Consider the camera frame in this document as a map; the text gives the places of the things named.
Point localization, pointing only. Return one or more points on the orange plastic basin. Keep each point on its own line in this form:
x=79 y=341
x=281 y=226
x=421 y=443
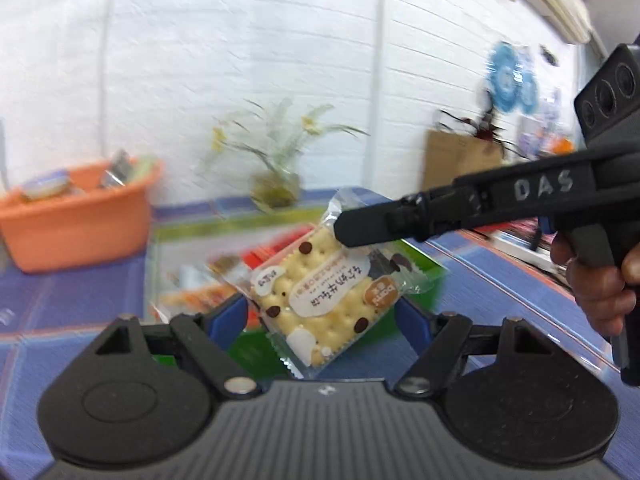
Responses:
x=75 y=230

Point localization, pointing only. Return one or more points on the green cardboard box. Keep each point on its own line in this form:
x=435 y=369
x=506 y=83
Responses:
x=175 y=240

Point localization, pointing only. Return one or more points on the brown paper bag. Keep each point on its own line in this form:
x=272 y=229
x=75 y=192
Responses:
x=460 y=160

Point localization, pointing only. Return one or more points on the chocolate chip cracker packet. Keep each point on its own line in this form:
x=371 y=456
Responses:
x=320 y=295

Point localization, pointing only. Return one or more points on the plant in glass vase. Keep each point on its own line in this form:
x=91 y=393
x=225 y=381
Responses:
x=275 y=180

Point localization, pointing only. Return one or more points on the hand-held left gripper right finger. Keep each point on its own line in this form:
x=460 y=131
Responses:
x=411 y=322

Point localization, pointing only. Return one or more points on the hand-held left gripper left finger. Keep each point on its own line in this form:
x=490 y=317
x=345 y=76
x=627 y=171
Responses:
x=227 y=321

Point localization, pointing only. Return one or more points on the orange snack packet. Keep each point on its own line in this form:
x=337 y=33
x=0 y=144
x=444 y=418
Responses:
x=192 y=297

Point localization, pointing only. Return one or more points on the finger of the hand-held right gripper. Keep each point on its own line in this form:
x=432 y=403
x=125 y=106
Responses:
x=380 y=222

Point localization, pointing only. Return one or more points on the blue paper wall decoration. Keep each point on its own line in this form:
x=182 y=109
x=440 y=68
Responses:
x=512 y=77

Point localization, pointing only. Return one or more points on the dark red branch decoration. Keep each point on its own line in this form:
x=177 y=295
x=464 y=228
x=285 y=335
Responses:
x=487 y=125

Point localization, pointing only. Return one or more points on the round tin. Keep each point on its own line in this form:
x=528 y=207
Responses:
x=45 y=186

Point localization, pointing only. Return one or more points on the pale green item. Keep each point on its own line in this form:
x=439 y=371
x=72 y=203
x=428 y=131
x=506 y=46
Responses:
x=144 y=167

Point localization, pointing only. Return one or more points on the person's right hand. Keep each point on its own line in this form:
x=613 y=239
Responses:
x=597 y=295

